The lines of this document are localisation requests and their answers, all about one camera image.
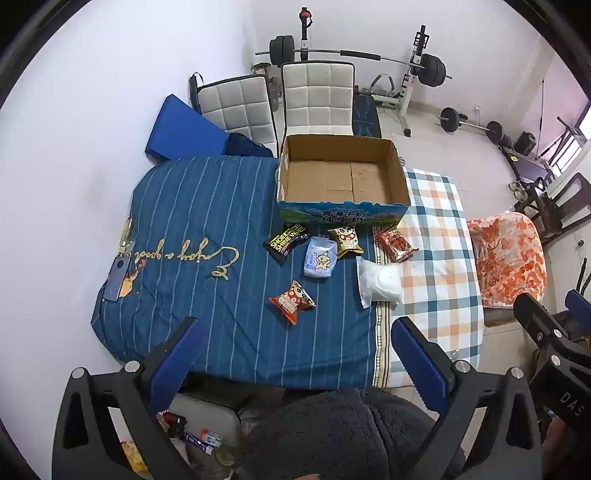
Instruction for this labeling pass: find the blue foam mat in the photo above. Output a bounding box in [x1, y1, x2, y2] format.
[145, 94, 229, 163]

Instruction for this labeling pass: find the short barbell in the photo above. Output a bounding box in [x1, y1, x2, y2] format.
[436, 107, 504, 141]

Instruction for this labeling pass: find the black wipes packet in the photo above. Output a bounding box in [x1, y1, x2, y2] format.
[262, 223, 311, 266]

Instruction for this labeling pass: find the grey plastic bin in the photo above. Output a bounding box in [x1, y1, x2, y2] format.
[157, 392, 243, 480]

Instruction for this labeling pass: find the white padded chair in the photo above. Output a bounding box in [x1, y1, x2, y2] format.
[194, 75, 278, 155]
[281, 61, 356, 138]

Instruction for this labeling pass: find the cardboard box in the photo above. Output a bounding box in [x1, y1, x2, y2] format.
[276, 134, 411, 227]

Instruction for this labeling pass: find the white barbell rack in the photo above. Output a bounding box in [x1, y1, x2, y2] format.
[295, 7, 430, 137]

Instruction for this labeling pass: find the light blue tissue packet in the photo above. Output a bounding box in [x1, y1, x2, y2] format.
[302, 236, 338, 281]

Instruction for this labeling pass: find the long barbell with black plates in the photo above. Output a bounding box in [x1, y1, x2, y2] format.
[255, 34, 451, 88]

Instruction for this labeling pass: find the red snack packet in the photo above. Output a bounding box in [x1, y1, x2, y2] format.
[373, 227, 420, 265]

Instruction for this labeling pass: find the plaid bed sheet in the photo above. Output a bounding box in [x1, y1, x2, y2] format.
[372, 166, 485, 388]

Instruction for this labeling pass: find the window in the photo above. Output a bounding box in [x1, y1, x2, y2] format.
[538, 60, 591, 176]

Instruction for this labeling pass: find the blue striped blanket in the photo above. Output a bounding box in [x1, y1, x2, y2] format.
[90, 156, 393, 391]

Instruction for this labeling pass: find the blue smartphone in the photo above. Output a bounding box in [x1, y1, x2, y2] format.
[104, 256, 130, 303]

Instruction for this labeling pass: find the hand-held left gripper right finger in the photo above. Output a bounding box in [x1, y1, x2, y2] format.
[390, 316, 543, 480]

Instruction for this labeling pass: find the dark exercise machine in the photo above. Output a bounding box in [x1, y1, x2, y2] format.
[501, 143, 559, 185]

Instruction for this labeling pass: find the dark blue cloth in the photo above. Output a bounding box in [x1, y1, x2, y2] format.
[226, 133, 275, 158]

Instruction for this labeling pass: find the yellow snack packet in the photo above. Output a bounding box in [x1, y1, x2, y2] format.
[329, 225, 365, 260]

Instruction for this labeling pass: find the grey exercise handle frame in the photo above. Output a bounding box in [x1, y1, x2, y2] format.
[370, 73, 399, 101]

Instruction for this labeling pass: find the thin metal bar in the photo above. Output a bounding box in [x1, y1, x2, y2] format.
[536, 78, 546, 139]

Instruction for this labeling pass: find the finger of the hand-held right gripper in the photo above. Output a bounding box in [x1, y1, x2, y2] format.
[564, 289, 591, 319]
[513, 293, 571, 356]

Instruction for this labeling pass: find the black weight bench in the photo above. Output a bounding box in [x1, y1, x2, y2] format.
[353, 92, 382, 139]

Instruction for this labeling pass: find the orange floral blanket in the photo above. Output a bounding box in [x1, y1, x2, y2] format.
[466, 211, 548, 309]

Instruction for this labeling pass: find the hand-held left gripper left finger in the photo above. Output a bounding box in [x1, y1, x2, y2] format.
[52, 316, 208, 480]

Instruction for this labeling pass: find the dark fleece garment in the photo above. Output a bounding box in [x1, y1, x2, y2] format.
[240, 388, 439, 480]

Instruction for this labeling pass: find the orange snack packet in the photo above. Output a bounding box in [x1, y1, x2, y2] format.
[269, 280, 316, 326]

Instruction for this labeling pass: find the white plastic packet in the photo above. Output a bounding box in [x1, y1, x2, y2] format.
[355, 256, 403, 309]

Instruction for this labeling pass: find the dark wooden chair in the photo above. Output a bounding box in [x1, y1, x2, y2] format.
[526, 173, 591, 243]

